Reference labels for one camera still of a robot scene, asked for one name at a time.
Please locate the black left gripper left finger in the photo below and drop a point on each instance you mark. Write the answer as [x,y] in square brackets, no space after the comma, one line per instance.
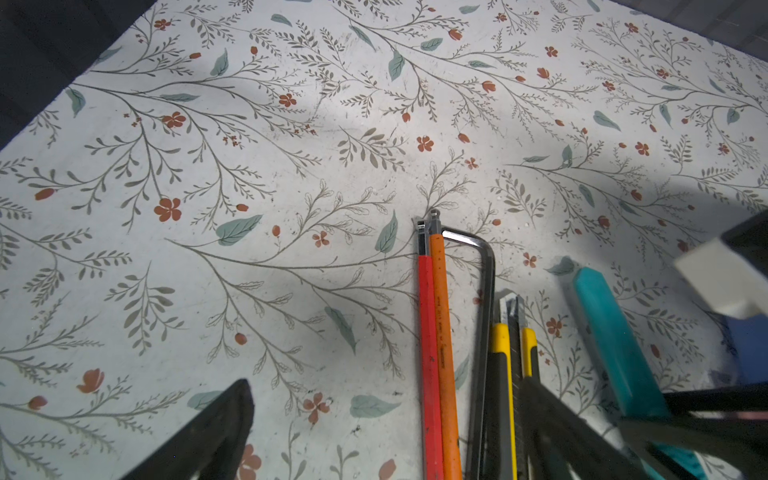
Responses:
[210,446]

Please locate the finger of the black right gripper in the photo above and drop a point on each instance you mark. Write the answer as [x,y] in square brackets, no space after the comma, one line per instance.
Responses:
[742,398]
[741,443]

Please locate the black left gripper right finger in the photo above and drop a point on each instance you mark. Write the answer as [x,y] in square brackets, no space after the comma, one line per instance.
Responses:
[560,445]

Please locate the white blue tool box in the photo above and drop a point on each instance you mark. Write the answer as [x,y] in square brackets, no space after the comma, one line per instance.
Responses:
[749,338]

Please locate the teal handle tool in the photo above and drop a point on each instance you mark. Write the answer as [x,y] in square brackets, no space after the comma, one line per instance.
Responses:
[634,386]

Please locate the yellow black utility knife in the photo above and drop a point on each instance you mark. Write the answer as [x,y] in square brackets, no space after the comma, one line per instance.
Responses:
[513,357]

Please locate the orange hacksaw blade bar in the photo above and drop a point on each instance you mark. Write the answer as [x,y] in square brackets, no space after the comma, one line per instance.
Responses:
[448,403]

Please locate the red hacksaw blade bar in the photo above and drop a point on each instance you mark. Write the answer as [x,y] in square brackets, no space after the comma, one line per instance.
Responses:
[430,392]

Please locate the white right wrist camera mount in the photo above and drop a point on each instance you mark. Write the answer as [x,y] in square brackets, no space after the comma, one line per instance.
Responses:
[728,283]

